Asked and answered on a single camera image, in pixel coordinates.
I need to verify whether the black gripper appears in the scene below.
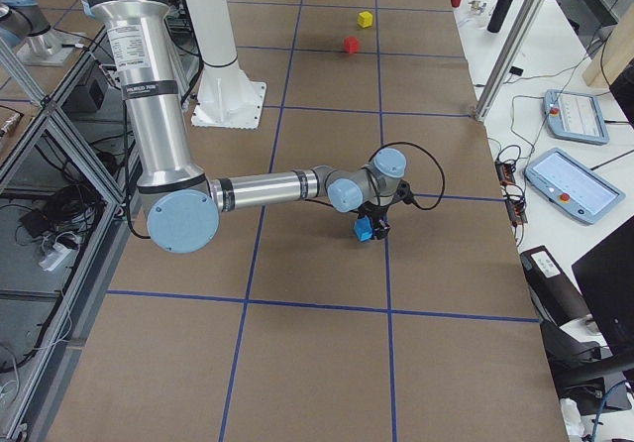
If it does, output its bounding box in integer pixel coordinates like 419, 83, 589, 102
360, 201, 390, 240

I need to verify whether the blue wooden cube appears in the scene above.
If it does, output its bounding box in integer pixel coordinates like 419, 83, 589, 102
353, 216, 373, 242

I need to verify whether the red wooden cube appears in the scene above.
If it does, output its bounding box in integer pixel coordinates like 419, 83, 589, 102
343, 36, 361, 55

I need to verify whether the yellow wooden cube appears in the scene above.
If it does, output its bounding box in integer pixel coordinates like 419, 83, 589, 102
357, 11, 374, 29

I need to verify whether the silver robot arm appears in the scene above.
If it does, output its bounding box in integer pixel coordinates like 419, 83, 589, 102
84, 0, 412, 254

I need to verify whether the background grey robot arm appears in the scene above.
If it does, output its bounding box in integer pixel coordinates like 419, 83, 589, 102
1, 0, 74, 67

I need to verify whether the orange circuit board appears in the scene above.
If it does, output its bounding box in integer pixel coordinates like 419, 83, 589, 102
494, 160, 527, 227

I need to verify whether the near teach pendant tablet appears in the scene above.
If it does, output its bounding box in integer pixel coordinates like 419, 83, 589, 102
524, 148, 626, 225

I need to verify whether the teach pendant tablet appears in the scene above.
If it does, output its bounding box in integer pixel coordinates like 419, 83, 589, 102
543, 89, 609, 145
524, 148, 626, 225

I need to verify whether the far teach pendant tablet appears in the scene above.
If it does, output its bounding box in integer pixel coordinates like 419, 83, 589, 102
543, 89, 609, 145

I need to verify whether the black monitor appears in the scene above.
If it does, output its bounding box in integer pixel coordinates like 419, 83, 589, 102
573, 218, 633, 353

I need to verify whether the black bottle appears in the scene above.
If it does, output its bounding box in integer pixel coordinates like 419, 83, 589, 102
486, 0, 513, 34

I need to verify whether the white power strip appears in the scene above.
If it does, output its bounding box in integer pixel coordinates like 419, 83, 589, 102
39, 243, 71, 272

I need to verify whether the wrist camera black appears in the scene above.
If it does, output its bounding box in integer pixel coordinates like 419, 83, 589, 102
394, 179, 415, 205

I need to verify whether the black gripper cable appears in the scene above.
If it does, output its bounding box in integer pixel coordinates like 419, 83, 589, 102
371, 142, 446, 211

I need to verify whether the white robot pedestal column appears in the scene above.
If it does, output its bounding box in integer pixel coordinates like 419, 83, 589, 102
185, 0, 266, 130

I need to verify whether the aluminium frame post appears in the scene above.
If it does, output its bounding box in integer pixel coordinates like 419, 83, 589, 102
474, 0, 544, 122

